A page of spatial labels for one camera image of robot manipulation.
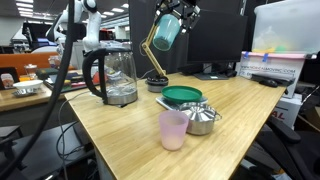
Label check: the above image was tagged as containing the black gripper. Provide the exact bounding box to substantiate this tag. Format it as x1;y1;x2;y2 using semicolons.
153;0;201;34

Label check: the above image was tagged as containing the translucent blue plastic cup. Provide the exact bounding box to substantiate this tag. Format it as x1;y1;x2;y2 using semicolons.
152;13;182;52

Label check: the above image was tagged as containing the green plastic plate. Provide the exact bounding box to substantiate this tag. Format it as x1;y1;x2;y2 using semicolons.
161;85;204;104

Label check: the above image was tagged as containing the translucent pink plastic cup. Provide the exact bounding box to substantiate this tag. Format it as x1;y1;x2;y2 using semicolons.
158;110;190;152

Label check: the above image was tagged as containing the black computer monitor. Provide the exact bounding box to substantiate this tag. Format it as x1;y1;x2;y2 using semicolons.
186;9;249;82

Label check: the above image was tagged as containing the steel pot with lid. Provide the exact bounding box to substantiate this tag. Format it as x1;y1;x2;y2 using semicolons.
179;102;223;137

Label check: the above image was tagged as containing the clear plastic storage bin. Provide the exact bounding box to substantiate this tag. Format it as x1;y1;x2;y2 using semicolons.
251;0;320;56

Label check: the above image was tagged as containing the white printed cardboard box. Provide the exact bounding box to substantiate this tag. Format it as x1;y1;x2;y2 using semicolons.
238;51;308;99

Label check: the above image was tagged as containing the black computer mouse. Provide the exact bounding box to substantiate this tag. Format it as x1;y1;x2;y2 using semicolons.
259;79;279;89

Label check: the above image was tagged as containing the black tray with items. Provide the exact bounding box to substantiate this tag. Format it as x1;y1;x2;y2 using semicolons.
43;71;101;94

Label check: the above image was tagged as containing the white box with red letters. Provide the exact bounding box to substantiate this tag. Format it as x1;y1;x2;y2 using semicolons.
271;94;303;131

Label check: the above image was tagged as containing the glass jar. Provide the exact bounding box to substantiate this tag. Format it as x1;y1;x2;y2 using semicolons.
23;63;38;79

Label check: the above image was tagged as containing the orange partition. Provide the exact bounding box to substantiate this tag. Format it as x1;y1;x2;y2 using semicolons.
0;51;61;76

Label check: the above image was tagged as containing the white bowl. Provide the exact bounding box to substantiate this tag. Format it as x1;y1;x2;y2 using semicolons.
13;79;44;91

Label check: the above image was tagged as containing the small steel tray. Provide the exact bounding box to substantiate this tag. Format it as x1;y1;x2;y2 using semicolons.
12;87;39;98

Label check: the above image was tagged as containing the black office chair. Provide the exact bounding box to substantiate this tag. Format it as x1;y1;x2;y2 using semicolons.
246;116;320;180

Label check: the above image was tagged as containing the black low platform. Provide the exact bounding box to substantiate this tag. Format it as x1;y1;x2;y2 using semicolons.
0;123;96;180

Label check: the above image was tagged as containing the glass kettle with black handle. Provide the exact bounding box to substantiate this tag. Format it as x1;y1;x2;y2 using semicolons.
82;48;139;107

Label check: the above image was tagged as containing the thick black hose cable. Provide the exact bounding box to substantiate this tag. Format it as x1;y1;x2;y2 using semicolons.
0;0;76;180

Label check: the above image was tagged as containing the grey kettle power cable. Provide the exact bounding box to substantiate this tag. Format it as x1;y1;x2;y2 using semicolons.
54;91;98;180

